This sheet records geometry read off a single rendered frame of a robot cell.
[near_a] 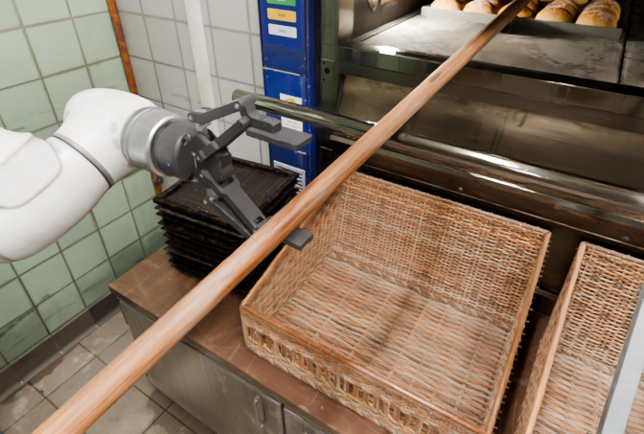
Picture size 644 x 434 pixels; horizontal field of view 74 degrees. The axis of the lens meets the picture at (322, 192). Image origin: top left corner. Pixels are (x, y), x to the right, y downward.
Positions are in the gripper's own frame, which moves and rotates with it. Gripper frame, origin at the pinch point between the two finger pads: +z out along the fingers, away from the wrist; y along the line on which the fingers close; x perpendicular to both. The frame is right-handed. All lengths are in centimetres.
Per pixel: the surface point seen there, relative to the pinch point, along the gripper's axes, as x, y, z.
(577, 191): -24.4, 3.4, 27.5
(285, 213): 0.5, 3.3, -1.7
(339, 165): -10.5, 1.5, -0.6
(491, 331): -48, 61, 23
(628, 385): -10.4, 18.5, 39.0
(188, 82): -61, 23, -90
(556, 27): -106, 0, 12
